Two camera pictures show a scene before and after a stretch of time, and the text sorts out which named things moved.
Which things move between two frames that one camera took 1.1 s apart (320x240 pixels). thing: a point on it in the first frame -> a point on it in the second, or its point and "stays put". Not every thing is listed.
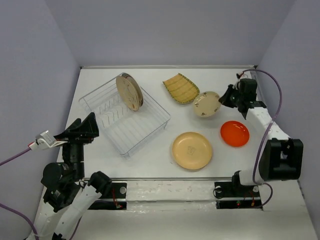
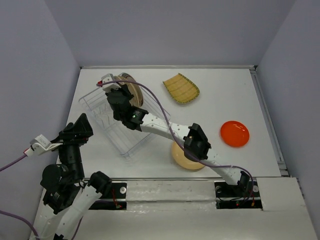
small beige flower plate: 206,104 -> 119,78
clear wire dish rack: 127,129 stays put
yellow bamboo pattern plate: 182,89 stays put
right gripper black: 224,99 -> 123,89
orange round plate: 234,133 stays put
